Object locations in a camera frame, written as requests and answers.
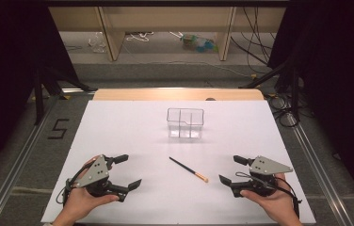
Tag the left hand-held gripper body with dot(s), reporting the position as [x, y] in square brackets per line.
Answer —
[94, 172]

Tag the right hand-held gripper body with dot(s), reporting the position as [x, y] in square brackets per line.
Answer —
[264, 175]

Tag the black chopstick with tan end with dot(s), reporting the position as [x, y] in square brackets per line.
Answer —
[186, 168]

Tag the clear plastic divided container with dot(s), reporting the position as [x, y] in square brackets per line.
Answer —
[185, 124]

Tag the person's right hand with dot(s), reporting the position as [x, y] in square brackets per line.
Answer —
[275, 204]

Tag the person's left hand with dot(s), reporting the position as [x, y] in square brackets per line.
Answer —
[79, 201]

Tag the large white table mat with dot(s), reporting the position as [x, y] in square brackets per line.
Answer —
[134, 138]

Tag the light wooden table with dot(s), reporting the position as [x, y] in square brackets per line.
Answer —
[165, 94]

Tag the black metal stand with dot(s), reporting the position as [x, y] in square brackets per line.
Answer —
[38, 97]
[295, 91]

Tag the clear plastic bag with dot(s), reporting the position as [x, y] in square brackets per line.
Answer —
[98, 42]

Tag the colourful plastic bag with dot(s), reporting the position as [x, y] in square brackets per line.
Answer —
[198, 43]

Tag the dark curtain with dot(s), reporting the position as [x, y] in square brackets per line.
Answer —
[5, 62]
[338, 62]

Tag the beige wooden shelf unit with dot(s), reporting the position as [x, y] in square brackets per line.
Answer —
[165, 17]

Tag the metal floor rail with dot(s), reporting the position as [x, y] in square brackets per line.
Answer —
[12, 179]
[319, 169]

